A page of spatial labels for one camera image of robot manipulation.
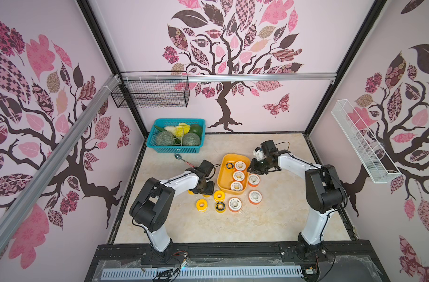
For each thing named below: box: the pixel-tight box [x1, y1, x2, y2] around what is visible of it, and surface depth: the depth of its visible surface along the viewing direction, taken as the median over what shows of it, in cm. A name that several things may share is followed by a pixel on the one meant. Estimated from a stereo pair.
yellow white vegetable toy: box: [163, 122, 191, 138], surface depth 115 cm
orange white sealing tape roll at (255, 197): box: [247, 189, 263, 206], surface depth 91 cm
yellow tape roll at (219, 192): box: [213, 189, 226, 203], surface depth 91 cm
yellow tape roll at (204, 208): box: [195, 198, 209, 213], surface depth 88 cm
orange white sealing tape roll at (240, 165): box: [234, 160, 247, 171], surface depth 102 cm
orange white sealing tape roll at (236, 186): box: [230, 180, 244, 192], surface depth 94 cm
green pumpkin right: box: [182, 132, 201, 147], surface depth 106 cm
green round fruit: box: [188, 123, 203, 141], surface depth 113 cm
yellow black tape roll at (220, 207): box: [215, 200, 227, 214], surface depth 88 cm
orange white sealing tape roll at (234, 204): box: [228, 196, 243, 213], surface depth 88 cm
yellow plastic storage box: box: [216, 153, 251, 196], surface depth 99 cm
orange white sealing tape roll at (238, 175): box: [232, 170, 246, 182], surface depth 99 cm
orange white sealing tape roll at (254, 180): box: [247, 173, 261, 188], surface depth 97 cm
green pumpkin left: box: [155, 130, 175, 146], surface depth 105 cm
